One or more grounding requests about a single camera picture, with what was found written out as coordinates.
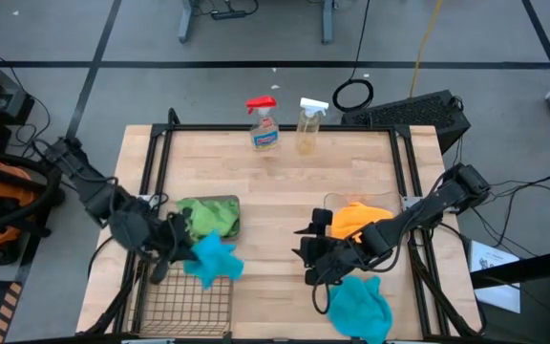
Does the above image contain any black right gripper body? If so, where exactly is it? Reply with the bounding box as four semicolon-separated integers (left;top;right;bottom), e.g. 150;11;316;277
298;207;382;288

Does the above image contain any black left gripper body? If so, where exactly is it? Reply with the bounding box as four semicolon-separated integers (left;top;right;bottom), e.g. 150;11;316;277
150;212;198;284

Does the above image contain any teal microfiber towel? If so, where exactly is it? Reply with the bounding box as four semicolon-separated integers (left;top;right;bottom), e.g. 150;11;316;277
182;231;246;291
327;274;394;344

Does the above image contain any smoky grey plastic bin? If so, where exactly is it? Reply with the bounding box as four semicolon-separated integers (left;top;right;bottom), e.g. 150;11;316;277
175;194;242;242

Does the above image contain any clear plastic bin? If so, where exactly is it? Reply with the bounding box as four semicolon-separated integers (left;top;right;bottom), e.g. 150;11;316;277
323;191;410;247

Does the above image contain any clear spray bottle white trigger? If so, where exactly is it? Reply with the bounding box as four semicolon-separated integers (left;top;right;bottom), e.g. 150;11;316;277
295;97;329;157

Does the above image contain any Windex spray bottle red trigger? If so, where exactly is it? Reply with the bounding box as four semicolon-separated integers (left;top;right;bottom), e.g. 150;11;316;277
244;95;281;152

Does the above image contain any white printed paper sheet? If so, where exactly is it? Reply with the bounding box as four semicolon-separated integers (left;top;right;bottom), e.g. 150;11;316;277
468;240;522;314

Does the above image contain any orange shop vacuum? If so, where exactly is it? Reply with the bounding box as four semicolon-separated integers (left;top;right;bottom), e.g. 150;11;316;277
0;150;66;267

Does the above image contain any black power strip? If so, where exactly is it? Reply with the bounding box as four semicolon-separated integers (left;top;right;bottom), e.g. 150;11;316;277
210;8;248;21

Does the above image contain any metal wire basket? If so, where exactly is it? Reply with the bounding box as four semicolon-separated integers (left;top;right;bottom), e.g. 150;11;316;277
126;260;235;337

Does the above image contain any black aluminium table frame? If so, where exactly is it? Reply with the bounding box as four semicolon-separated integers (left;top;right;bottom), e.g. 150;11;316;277
83;107;484;338

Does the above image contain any black vacuum hose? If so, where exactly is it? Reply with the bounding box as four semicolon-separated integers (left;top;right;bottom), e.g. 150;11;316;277
0;152;61;235

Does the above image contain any black coiled cable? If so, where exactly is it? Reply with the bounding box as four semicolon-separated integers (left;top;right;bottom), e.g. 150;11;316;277
330;0;375;114

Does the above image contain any yellow cable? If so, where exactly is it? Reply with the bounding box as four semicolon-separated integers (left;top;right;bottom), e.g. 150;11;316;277
408;0;444;99

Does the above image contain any metal desk frame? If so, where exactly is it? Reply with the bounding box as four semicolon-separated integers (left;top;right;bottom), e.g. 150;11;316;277
178;0;337;45

